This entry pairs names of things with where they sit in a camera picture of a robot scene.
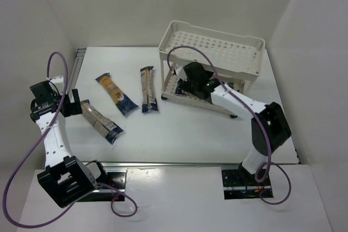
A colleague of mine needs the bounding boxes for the label-side blue spaghetti bag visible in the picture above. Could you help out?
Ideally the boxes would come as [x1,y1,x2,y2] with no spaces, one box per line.
[175,79,194,96]

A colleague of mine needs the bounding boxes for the yellow blue spaghetti bag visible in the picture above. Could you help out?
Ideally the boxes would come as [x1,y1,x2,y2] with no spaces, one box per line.
[95,72,139,116]

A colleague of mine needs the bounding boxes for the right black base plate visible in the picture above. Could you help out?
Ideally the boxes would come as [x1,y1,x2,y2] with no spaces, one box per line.
[221,169,274,200]

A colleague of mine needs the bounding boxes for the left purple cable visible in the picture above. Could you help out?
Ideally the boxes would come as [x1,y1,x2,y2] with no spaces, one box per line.
[3,52,138,228]

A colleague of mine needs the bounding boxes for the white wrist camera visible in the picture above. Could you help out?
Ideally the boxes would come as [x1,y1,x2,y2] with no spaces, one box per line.
[175,64,187,81]
[49,76,65,90]

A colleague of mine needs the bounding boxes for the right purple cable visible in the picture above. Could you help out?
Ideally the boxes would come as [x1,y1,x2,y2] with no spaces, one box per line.
[167,46,292,205]

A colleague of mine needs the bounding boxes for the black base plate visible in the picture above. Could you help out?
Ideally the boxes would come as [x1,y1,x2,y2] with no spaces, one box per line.
[221,169,274,200]
[96,170,127,202]

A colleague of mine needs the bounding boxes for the white two-tier shelf cart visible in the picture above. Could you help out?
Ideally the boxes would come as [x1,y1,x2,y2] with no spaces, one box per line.
[158,21,265,118]

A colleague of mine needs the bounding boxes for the purple cable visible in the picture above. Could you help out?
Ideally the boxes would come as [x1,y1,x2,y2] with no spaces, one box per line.
[167,46,292,205]
[3,52,138,228]

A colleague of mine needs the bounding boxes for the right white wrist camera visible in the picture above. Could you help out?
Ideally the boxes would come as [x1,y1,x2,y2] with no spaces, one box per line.
[175,64,187,81]

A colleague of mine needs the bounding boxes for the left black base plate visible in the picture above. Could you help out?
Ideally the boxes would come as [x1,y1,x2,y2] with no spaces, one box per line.
[96,170,127,202]

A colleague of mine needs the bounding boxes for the aluminium table frame rail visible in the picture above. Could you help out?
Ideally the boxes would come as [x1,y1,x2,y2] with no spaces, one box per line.
[43,48,300,170]

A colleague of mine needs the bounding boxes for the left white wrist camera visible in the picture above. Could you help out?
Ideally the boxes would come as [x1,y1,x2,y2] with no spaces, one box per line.
[49,76,65,90]

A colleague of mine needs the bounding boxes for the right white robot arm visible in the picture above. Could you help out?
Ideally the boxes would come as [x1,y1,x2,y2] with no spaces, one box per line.
[175,62,291,174]

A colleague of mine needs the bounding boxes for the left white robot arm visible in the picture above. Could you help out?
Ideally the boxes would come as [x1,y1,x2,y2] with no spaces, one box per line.
[30,76,102,208]

